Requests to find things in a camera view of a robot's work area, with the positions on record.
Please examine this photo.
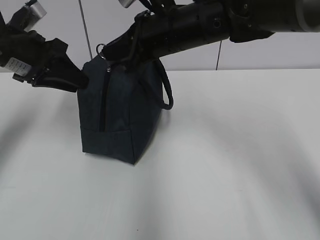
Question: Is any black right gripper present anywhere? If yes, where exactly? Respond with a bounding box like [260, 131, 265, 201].
[99, 10, 165, 68]

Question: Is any dark blue lunch bag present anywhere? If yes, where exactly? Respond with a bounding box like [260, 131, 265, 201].
[77, 56, 174, 165]

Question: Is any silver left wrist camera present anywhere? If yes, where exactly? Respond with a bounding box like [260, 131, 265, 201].
[6, 0, 47, 32]

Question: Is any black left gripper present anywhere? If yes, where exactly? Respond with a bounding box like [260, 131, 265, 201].
[0, 16, 89, 93]

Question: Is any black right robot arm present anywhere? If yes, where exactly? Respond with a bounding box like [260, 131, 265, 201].
[101, 0, 320, 66]

